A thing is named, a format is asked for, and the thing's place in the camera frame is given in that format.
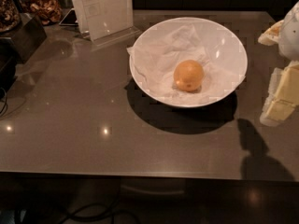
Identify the glass jar of nuts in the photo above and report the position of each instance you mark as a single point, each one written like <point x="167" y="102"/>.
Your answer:
<point x="9" y="15"/>

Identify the orange fruit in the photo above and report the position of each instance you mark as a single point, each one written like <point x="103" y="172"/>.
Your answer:
<point x="188" y="75"/>

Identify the white bowl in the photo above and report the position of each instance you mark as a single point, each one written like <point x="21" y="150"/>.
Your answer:
<point x="224" y="44"/>

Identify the dark smartphone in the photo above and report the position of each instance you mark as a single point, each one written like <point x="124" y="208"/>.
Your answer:
<point x="70" y="19"/>

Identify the clear acrylic sign holder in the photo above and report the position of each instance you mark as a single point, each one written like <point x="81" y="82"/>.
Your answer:
<point x="105" y="22"/>

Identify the dark box stand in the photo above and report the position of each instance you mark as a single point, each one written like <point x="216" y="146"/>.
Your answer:
<point x="18" y="45"/>

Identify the dried fruit snack pile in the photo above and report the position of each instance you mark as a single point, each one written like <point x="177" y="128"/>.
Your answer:
<point x="48" y="11"/>

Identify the white paper napkin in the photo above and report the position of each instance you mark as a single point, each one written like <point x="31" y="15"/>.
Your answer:
<point x="162" y="59"/>

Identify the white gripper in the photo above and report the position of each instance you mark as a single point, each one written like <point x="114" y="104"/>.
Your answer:
<point x="290" y="34"/>

